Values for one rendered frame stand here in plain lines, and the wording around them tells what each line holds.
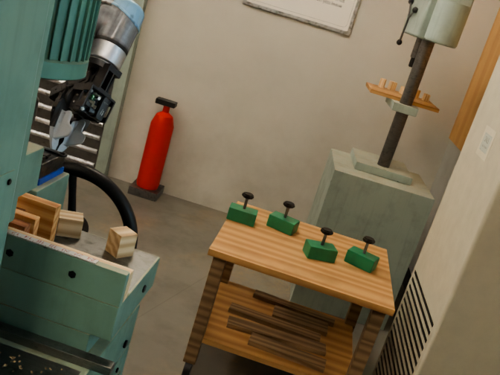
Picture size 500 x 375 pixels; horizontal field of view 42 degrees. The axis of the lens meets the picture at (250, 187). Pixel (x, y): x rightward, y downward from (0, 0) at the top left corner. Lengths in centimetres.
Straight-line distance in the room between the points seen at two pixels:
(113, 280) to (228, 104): 302
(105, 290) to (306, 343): 161
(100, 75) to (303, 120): 263
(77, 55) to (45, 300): 37
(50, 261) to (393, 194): 223
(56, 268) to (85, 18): 36
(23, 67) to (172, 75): 325
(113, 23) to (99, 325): 68
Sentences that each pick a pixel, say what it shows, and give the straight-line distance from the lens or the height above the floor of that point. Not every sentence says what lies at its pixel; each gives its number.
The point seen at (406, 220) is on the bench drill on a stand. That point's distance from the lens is 309.
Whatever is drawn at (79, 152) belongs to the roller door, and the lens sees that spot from 420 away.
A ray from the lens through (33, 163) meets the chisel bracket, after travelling 104.
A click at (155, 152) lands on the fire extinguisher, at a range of 391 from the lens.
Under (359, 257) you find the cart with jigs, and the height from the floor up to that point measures 57.
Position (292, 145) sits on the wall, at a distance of 394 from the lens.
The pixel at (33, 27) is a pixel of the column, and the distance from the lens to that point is 75.
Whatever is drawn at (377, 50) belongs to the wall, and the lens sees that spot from 387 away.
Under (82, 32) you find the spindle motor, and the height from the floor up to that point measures 127.
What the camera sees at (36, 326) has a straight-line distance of 106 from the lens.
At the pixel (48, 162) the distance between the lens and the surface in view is 121.
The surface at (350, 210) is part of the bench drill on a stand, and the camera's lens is 305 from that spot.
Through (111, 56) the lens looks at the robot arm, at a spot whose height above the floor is 117.
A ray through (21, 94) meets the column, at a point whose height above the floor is 121.
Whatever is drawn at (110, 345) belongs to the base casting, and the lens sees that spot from 110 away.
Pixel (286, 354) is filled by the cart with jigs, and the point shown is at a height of 20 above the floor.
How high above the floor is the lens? 140
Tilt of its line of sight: 17 degrees down
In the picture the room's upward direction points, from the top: 17 degrees clockwise
